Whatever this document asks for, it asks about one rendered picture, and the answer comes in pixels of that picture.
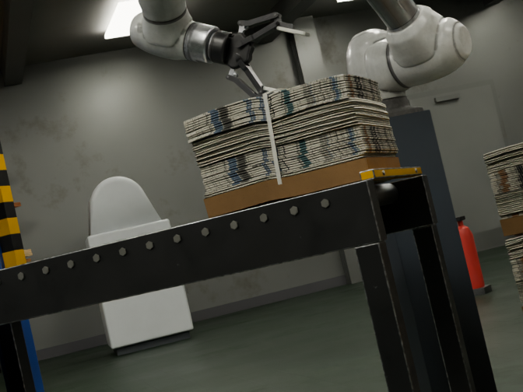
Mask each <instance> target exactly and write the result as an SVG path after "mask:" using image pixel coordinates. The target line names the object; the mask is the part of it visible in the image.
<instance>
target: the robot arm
mask: <svg viewBox="0 0 523 392"><path fill-rule="evenodd" d="M367 1H368V3H369V4H370V5H371V7H372V8H373V9H374V11H375V12H376V13H377V14H378V16H379V17H380V18H381V20H382V21H383V22H384V24H385V25H386V27H387V31H386V30H380V29H370V30H365V31H363V32H361V33H358V34H357V35H355V36H354V37H353V38H352V40H351V41H350V42H349V46H348V49H347V55H346V67H347V73H348V75H356V76H360V77H364V78H367V79H372V80H374V81H375V82H378V89H379V90H380V91H381V92H380V94H381V95H380V96H381V97H382V98H381V99H382V101H381V102H382V103H383V104H385V106H386V108H385V110H386V111H387V112H388V117H395V116H399V115H403V114H411V113H415V112H419V111H423V110H424V109H423V107H411V106H410V105H409V101H408V99H407V96H406V92H405V91H406V90H408V89H409V88H411V87H413V86H419V85H422V84H425V83H428V82H432V81H435V80H437V79H441V78H443V77H445V76H446V75H449V74H451V73H452V72H454V71H455V70H457V69H458V68H460V67H461V66H462V65H463V64H464V63H465V60H466V59H467V58H468V57H469V55H470V54H471V51H472V39H471V36H470V34H469V31H468V30H467V28H466V27H465V26H464V25H463V24H462V23H461V22H459V21H457V20H456V19H453V18H451V17H447V18H444V17H443V16H441V15H440V14H438V13H436V12H435V11H433V10H432V9H431V8H430V7H428V6H425V5H416V4H415V2H414V1H413V0H367ZM138 2H139V5H140V7H141V10H142V12H140V13H139V14H137V15H136V16H135V17H134V18H133V19H132V21H131V24H130V29H129V33H130V38H131V40H132V43H133V44H134V45H135V46H136V47H138V48H140V49H141V50H143V51H145V52H147V53H150V54H153V55H156V56H158V57H162V58H168V59H172V60H189V61H197V62H200V63H201V62H205V63H209V64H212V63H213V62H214V63H217V64H221V65H228V66H229V67H230V72H229V75H226V79H228V80H230V81H232V82H235V83H236V84H237V85H238V86H239V87H240V88H241V89H242V90H243V91H245V92H246V94H247V95H249V96H250V97H256V96H263V95H262V94H263V93H267V92H269V91H271V90H274V89H273V88H270V87H266V86H263V85H262V83H261V81H260V80H259V79H258V77H257V76H256V74H255V73H254V71H253V70H252V67H251V66H250V65H249V63H250V62H251V61H252V54H253V52H254V45H253V44H255V43H257V42H258V41H259V40H260V39H262V38H263V37H265V36H267V35H269V34H270V33H272V32H273V31H275V30H280V31H284V32H288V33H295V34H299V35H303V36H307V37H309V36H310V34H309V33H307V32H304V31H299V30H295V26H294V25H293V24H291V23H284V22H282V20H281V17H282V15H281V14H279V13H277V12H273V13H270V14H268V15H265V16H260V17H258V18H255V19H250V20H248V21H245V20H239V21H238V22H237V24H238V25H239V31H238V33H231V32H226V31H222V30H219V28H218V27H217V26H212V25H208V24H204V23H200V22H195V21H192V17H191V15H190V13H189V11H188V9H187V6H186V1H185V0H138ZM271 21H274V22H273V23H270V24H269V25H267V26H266V27H264V28H262V29H261V30H259V31H258V32H256V33H254V34H252V35H250V36H248V37H247V36H246V35H245V34H244V31H245V30H248V29H249V27H253V26H258V25H261V24H264V23H268V22H271ZM239 68H241V69H242V70H243V71H244V72H245V74H246V75H247V77H248V78H249V79H250V81H251V82H252V84H253V85H254V87H255V88H256V90H257V91H258V93H256V92H255V91H254V90H253V89H252V88H251V87H250V86H249V85H248V84H247V83H246V82H244V81H243V80H242V79H240V78H238V74H237V73H236V69H239Z"/></svg>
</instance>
